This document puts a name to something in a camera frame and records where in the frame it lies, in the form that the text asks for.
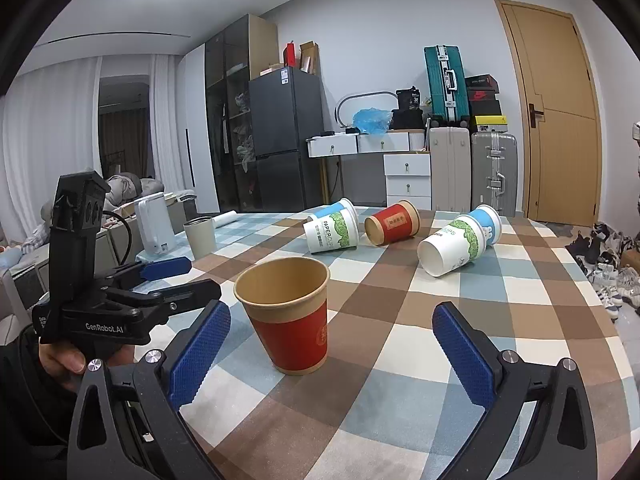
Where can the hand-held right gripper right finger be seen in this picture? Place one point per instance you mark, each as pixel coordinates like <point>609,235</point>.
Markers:
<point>462,355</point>

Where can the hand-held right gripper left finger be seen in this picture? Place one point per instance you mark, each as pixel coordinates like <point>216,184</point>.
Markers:
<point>200,355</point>

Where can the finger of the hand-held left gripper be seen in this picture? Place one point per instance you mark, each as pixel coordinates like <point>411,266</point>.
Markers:
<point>165,267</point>
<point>190,294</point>

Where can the person's left forearm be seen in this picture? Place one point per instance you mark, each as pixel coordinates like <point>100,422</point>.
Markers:
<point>30,410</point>

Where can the red and tan paper cup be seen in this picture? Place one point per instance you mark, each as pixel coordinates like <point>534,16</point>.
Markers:
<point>397,222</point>
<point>290,340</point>

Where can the white green-print paper cup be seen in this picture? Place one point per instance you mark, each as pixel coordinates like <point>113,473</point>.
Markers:
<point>332,232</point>
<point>455,245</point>

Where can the blue and white paper cup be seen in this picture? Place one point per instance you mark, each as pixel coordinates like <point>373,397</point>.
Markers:
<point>487,220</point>
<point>332,208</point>

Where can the person's left hand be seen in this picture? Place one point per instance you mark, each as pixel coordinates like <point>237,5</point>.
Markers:
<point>60,360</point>

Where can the white electric kettle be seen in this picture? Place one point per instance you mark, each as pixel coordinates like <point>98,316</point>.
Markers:
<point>155,225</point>

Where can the grey-green tumbler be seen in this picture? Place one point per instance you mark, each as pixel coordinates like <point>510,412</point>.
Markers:
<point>200,240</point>

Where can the checkered tablecloth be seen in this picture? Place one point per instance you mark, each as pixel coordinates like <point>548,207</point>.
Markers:
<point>400,310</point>

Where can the white paper roll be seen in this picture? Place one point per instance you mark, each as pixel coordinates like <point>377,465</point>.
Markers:
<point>230,217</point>

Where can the grey clothes pile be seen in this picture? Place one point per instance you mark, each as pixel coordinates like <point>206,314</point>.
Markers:
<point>127,185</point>

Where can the white curtain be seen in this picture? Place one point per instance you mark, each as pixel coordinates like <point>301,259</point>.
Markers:
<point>45,150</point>
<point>165,120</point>

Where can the white wardrobe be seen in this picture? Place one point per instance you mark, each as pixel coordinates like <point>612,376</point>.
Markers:
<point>197,135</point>

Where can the pile of shoes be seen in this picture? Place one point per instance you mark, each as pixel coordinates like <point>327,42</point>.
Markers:
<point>610,270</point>

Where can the white drawer unit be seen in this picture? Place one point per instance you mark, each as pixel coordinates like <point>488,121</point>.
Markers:
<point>407,180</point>

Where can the beige suitcase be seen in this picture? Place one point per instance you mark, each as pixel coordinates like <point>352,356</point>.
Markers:
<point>450,170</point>

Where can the black refrigerator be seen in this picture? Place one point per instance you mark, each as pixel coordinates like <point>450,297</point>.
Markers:
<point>280,120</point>

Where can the silver suitcase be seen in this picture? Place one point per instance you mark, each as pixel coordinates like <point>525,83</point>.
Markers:
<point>492,170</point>

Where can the white desk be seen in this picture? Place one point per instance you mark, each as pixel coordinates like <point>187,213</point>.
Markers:
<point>345,145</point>

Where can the dark glass cabinet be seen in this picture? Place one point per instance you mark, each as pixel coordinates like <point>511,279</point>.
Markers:
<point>235,60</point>

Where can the yellow shoe box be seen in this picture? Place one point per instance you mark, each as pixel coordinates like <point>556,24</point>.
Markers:
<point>490,124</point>

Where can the black bag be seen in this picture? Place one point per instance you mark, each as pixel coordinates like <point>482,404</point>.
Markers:
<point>407,117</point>

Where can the blue plastic bag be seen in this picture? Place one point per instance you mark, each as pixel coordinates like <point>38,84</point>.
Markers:
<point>372,121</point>

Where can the cardboard box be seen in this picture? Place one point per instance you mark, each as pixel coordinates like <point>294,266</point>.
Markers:
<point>309,57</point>

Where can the red and black shoe box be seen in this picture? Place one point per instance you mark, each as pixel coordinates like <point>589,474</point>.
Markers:
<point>484,96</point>

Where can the wooden door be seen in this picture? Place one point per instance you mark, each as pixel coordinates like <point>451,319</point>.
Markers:
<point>555,110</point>

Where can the teal suitcase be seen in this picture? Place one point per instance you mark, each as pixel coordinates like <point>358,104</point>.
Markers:
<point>440,85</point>

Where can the oval mirror frame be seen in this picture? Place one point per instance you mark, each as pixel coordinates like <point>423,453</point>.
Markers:
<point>341,102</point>

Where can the white wall fixture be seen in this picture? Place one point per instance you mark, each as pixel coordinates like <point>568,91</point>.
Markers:
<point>636,131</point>

